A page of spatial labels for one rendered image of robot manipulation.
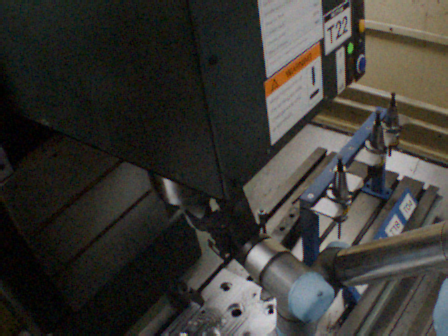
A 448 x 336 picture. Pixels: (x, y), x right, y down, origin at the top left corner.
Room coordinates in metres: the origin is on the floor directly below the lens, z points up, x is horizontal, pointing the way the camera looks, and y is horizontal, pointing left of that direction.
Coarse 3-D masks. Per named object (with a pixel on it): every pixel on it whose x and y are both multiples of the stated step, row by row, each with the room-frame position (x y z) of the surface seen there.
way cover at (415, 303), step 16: (400, 288) 0.87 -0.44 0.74; (416, 288) 0.87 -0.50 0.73; (432, 288) 0.86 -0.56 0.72; (400, 304) 0.80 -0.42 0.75; (416, 304) 0.80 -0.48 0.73; (432, 304) 0.79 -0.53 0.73; (384, 320) 0.75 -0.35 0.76; (400, 320) 0.75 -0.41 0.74; (416, 320) 0.74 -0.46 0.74; (432, 320) 0.73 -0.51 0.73
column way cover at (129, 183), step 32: (32, 160) 0.93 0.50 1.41; (64, 160) 0.98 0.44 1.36; (96, 160) 1.05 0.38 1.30; (0, 192) 0.84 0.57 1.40; (32, 192) 0.89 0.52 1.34; (64, 192) 0.95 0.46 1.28; (96, 192) 1.02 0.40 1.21; (128, 192) 1.10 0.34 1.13; (32, 224) 0.86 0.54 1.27; (64, 224) 0.93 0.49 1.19; (96, 224) 0.99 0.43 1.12; (128, 224) 1.08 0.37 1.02; (160, 224) 1.16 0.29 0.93; (64, 256) 0.90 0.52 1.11; (96, 256) 0.97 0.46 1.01; (128, 256) 1.04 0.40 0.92; (64, 288) 0.86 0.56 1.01; (96, 288) 0.93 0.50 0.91
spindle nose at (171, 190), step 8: (152, 176) 0.68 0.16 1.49; (160, 176) 0.66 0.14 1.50; (152, 184) 0.69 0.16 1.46; (160, 184) 0.66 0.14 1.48; (168, 184) 0.66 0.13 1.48; (176, 184) 0.65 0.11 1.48; (160, 192) 0.67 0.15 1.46; (168, 192) 0.66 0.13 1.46; (176, 192) 0.65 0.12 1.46; (184, 192) 0.65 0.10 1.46; (192, 192) 0.65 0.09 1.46; (168, 200) 0.66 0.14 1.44; (176, 200) 0.65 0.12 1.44; (184, 200) 0.65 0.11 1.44; (192, 200) 0.65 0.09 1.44; (200, 200) 0.65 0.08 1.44
